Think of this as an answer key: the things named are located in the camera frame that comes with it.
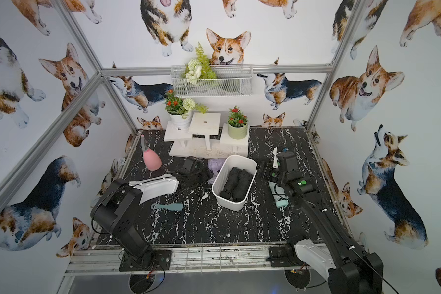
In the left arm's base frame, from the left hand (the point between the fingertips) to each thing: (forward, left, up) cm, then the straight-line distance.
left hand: (211, 172), depth 94 cm
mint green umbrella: (-13, -34, -2) cm, 36 cm away
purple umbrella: (+5, -2, -1) cm, 5 cm away
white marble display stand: (+18, +3, +6) cm, 19 cm away
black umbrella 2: (-9, -15, -1) cm, 17 cm away
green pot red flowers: (+13, -14, +22) cm, 29 cm away
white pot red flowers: (+20, +14, +24) cm, 34 cm away
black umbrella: (-6, -11, -1) cm, 12 cm away
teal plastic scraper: (-16, +16, -5) cm, 23 cm away
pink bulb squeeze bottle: (+8, +32, +1) cm, 33 cm away
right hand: (-7, -23, +16) cm, 29 cm away
